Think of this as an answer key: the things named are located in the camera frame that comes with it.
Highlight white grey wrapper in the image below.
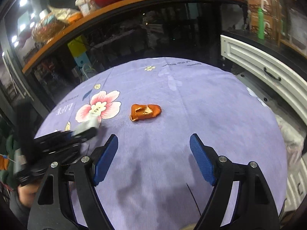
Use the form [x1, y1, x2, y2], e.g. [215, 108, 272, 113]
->
[72, 117, 100, 136]

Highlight left hand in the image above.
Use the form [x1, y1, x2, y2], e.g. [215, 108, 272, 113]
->
[18, 183, 40, 208]

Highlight purple floral tablecloth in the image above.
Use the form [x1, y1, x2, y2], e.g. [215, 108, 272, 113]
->
[36, 57, 287, 229]

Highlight white lace cloth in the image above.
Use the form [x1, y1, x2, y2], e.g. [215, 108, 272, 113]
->
[275, 114, 306, 171]

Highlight white drawer stack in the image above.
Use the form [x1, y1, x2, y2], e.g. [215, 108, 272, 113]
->
[284, 158, 306, 212]

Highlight gold wrapped gift basket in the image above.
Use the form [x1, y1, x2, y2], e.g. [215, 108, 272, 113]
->
[32, 12, 66, 43]

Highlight white long drawer front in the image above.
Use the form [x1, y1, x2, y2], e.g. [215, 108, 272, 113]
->
[220, 34, 306, 122]

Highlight white jar with lid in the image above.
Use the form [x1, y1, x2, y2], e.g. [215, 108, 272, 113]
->
[75, 0, 97, 17]

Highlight green bottle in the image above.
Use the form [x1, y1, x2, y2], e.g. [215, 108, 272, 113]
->
[257, 7, 264, 39]

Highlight orange curved wooden counter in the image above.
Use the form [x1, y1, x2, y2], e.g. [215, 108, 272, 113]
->
[22, 0, 247, 75]

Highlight brown cardboard boxes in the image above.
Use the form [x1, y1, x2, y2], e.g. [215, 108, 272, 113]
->
[247, 0, 280, 41]

